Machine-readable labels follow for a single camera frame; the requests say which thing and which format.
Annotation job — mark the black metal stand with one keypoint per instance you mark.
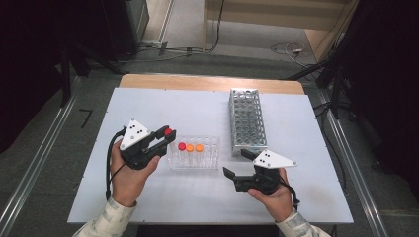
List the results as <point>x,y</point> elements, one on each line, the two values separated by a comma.
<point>67,75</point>
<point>334,85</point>

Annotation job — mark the orange capped test tube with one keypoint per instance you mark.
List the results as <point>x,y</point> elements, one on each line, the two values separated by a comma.
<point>190,147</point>
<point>199,147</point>

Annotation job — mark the light wooden furniture frame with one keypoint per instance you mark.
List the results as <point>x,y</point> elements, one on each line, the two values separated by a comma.
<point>270,13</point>

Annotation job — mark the red capped test tube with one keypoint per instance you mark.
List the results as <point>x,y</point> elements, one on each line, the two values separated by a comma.
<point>168,131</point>
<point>182,146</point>

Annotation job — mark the metal test tube rack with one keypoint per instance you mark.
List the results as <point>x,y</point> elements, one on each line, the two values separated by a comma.
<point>245,108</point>

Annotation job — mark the person's right hand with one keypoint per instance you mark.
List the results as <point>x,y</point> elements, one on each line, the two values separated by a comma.
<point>276,202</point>

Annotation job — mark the dark grey cabinet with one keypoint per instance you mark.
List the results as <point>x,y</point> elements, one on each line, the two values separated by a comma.
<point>131,23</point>

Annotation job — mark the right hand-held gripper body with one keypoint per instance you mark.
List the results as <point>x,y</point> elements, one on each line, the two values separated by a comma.
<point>267,179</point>

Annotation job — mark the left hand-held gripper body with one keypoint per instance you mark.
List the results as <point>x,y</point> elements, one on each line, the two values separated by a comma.
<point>135,144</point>

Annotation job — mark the person's left hand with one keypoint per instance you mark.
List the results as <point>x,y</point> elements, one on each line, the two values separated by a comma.
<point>128,184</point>

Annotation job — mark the clear acrylic test tube rack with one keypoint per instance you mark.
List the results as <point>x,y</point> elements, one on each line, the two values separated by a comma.
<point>210,154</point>

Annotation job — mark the black curtain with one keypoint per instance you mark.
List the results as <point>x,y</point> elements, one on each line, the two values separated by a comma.
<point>29,65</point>
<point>388,82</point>

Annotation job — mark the metal floor rail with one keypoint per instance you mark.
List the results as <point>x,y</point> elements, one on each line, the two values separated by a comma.
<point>39,158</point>
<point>359,184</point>

